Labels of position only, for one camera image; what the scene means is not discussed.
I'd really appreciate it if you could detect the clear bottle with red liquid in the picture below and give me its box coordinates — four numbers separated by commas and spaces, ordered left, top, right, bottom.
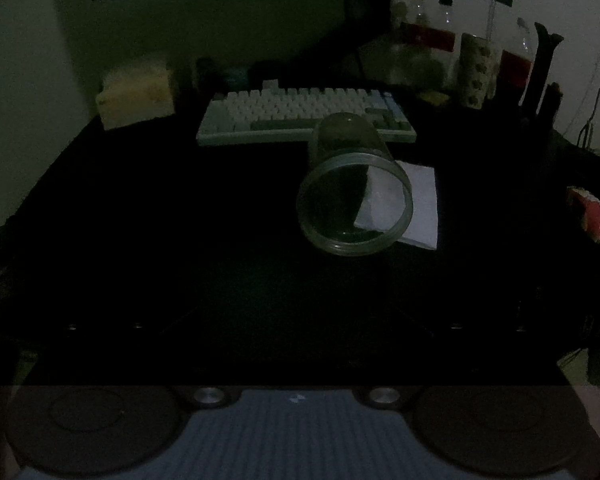
500, 17, 536, 92

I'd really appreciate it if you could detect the white computer keyboard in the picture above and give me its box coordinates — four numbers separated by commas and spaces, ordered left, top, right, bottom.
196, 87, 417, 147

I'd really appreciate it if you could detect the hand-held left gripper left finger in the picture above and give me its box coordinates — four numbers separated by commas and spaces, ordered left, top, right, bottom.
55, 309, 241, 407

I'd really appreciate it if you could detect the clear plastic jar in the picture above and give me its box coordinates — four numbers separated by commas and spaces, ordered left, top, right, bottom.
296, 112, 415, 257

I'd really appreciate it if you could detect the red and white object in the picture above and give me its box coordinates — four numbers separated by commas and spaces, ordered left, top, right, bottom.
566, 186, 600, 247

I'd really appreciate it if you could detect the black cap clear bottle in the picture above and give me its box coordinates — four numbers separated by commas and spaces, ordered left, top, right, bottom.
432, 0, 457, 53

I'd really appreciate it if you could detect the round clear bottle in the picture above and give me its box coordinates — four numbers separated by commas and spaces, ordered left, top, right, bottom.
390, 1, 410, 31

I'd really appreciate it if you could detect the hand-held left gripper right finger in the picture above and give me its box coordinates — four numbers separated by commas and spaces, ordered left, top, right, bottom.
355, 309, 538, 406

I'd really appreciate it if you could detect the patterned paper cylinder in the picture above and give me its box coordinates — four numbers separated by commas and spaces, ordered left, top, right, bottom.
457, 32, 498, 108

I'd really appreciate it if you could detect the pale cap clear bottle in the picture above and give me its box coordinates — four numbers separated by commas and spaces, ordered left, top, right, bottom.
406, 0, 432, 51

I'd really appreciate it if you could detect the black upright stand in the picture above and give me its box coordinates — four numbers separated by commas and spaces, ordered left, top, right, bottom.
520, 22, 565, 121

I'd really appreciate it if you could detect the white tissue paper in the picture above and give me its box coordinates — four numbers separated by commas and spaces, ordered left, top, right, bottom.
354, 160, 440, 251

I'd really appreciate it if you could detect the black monitor stand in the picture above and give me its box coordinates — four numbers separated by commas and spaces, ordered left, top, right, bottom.
342, 0, 393, 61

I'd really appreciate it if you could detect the beige box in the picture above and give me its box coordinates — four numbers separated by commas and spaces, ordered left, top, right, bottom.
95, 57, 176, 131

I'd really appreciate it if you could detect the clear plastic bag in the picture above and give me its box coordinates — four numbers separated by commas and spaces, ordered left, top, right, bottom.
359, 35, 453, 92

